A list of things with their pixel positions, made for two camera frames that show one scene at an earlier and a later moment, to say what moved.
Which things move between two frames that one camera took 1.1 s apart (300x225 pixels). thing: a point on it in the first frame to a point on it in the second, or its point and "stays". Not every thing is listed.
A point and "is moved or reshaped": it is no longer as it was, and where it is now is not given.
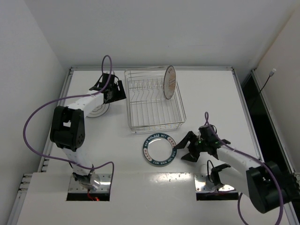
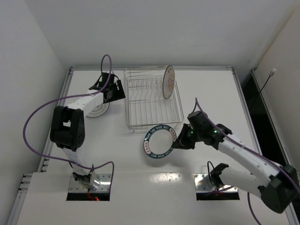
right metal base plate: (202, 185) stays
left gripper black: (119, 91) stays
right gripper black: (195, 145) to (185, 135)
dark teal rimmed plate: (158, 149) is moved or reshaped
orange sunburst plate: (169, 82) stays
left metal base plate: (104, 186) stays
